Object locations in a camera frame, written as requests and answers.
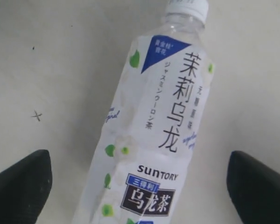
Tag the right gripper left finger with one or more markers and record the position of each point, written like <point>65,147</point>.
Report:
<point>25,188</point>

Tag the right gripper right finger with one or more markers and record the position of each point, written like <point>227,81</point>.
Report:
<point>254,189</point>

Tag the Suntory jasmine oolong bottle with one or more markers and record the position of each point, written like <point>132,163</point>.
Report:
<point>141,161</point>

